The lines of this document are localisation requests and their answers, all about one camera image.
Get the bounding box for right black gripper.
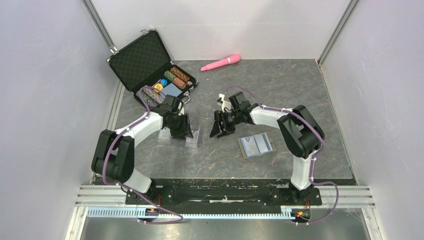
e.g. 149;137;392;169
210;109;242;138

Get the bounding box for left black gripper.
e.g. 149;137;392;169
166;112;194;141

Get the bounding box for clear acrylic card stand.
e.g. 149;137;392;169
170;125;201;149

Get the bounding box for beige leather card holder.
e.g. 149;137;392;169
237;132;276;160

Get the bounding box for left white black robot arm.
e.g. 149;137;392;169
91;95;193;204

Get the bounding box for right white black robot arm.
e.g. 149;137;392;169
209;91;325;204

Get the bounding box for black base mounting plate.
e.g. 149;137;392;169
125;178;323;215

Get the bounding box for pink wand massager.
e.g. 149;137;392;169
200;54;241;72

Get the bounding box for black poker chip case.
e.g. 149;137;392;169
107;28;199;108

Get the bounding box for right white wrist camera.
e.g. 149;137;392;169
217;93;232;112

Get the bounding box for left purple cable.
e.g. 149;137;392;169
101;86;184;225

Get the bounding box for aluminium frame rail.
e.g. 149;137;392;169
75;185;376;209

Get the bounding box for white slotted cable duct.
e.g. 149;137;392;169
86;206;295;220

